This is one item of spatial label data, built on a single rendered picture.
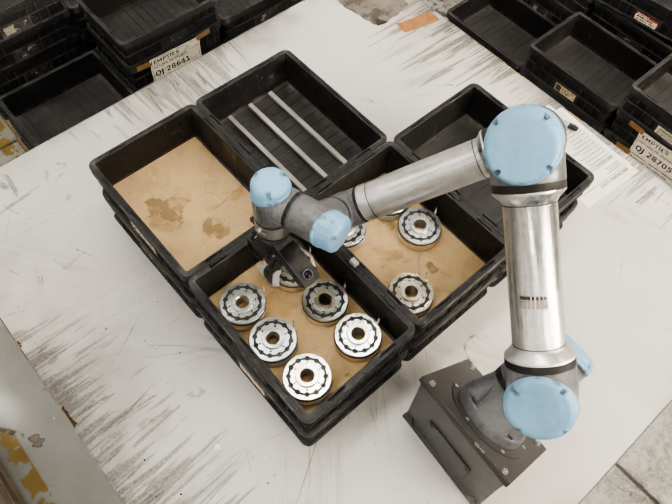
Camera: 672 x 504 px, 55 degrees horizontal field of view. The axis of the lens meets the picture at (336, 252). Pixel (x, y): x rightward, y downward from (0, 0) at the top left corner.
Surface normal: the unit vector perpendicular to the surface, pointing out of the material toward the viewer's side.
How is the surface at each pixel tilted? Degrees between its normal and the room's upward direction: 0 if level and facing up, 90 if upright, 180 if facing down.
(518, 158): 42
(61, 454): 0
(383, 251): 0
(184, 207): 0
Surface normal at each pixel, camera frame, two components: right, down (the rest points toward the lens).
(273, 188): 0.04, -0.50
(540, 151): -0.37, 0.08
